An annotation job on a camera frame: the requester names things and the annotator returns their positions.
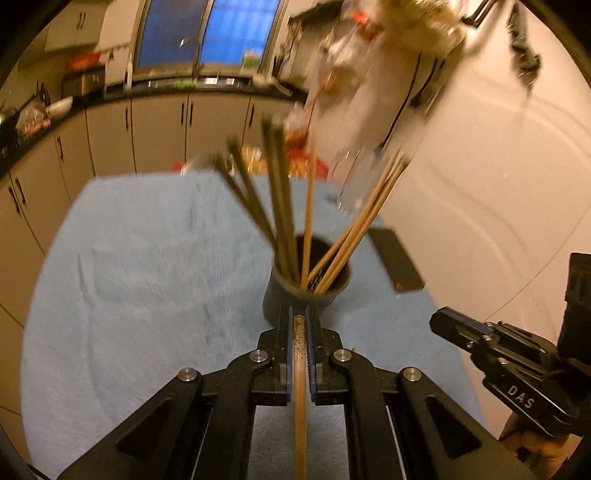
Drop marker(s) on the white bowl on counter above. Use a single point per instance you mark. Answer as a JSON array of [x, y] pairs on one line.
[[60, 108]]

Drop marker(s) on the person's right hand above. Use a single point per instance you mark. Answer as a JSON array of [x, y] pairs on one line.
[[546, 455]]

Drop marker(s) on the red plastic basin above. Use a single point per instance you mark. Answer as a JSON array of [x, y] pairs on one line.
[[299, 165]]

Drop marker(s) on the dark chopstick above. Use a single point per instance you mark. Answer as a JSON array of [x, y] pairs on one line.
[[280, 193]]

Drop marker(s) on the dark grey utensil cup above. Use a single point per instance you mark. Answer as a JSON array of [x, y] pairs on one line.
[[282, 291]]

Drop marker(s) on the clear glass mug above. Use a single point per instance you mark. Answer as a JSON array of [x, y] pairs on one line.
[[353, 174]]

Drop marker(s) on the steel toaster box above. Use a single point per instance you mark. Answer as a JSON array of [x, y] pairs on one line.
[[83, 82]]

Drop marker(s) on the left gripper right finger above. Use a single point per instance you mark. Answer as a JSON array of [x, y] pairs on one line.
[[326, 382]]

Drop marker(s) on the green dish soap bottle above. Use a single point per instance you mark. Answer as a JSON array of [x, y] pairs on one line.
[[250, 61]]

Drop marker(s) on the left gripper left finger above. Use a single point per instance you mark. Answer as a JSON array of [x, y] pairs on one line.
[[274, 384]]

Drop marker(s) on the kitchen window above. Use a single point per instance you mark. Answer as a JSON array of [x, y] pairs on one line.
[[187, 33]]

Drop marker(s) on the blue table cloth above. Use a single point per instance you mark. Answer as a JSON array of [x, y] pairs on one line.
[[149, 274]]

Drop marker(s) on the hanging plastic bag of food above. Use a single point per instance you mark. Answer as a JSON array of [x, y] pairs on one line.
[[432, 27]]

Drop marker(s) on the black smartphone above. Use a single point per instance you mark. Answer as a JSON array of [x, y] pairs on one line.
[[399, 266]]

